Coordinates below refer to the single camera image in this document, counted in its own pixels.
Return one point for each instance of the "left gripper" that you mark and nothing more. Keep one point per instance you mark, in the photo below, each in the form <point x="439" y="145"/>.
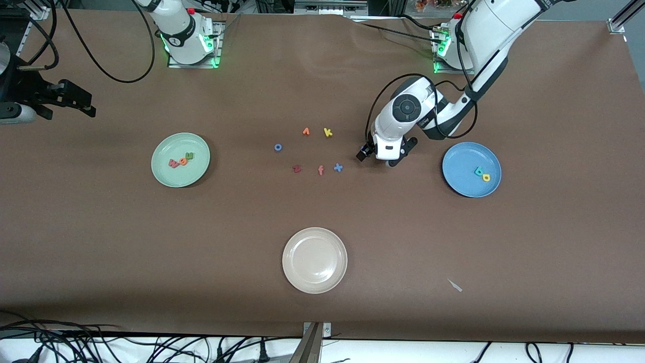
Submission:
<point x="366" y="149"/>

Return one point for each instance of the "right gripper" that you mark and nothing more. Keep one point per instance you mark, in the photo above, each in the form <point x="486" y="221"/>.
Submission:
<point x="31" y="86"/>

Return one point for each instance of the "pink foam letter w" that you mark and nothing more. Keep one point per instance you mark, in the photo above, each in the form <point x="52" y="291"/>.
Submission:
<point x="174" y="163"/>

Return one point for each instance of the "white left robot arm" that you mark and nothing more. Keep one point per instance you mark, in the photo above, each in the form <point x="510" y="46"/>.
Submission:
<point x="494" y="25"/>

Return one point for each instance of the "blue plate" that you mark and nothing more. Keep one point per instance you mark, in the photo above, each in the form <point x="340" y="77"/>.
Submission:
<point x="463" y="166"/>

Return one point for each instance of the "beige plate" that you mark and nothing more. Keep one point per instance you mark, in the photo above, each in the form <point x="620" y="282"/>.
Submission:
<point x="315" y="260"/>

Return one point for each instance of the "green plate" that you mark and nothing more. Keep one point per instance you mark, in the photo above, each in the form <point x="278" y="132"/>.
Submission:
<point x="171" y="176"/>

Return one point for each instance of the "grey electronics box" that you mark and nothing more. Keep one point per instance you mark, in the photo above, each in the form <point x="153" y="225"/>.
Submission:
<point x="330" y="7"/>

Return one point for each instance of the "white tape scrap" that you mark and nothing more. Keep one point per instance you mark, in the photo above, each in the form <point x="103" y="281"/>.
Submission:
<point x="455" y="286"/>

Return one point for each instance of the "orange background clutter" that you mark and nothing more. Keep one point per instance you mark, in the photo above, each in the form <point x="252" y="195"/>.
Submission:
<point x="433" y="4"/>

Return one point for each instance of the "aluminium table edge rail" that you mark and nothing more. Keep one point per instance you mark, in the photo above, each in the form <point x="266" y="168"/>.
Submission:
<point x="25" y="40"/>

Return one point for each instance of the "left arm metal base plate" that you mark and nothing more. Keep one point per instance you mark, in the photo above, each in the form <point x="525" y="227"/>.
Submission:
<point x="441" y="68"/>

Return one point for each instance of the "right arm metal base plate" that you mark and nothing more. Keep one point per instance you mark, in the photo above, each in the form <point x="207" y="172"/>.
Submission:
<point x="194" y="65"/>

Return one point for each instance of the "aluminium profile bracket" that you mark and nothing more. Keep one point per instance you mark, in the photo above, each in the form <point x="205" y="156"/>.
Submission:
<point x="312" y="348"/>

